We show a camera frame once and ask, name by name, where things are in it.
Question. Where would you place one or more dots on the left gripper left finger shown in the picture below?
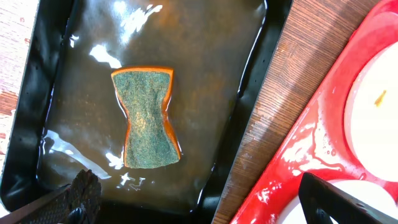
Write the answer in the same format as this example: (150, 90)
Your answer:
(78, 202)

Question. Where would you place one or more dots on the light blue plate bottom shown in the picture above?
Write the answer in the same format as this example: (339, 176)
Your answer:
(367, 192)

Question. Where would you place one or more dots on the orange green sponge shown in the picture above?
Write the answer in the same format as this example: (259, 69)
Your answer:
(144, 94)

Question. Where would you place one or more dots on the light blue plate top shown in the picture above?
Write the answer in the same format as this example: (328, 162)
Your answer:
(371, 115)

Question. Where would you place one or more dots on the light blue plate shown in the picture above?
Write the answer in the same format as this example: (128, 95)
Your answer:
(371, 115)
(367, 192)

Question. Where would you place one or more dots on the black water tray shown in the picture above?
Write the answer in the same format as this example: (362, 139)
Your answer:
(68, 117)

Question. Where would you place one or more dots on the red plastic tray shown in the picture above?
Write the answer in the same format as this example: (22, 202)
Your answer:
(317, 142)

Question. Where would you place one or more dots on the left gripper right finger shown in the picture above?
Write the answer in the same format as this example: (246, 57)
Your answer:
(322, 202)

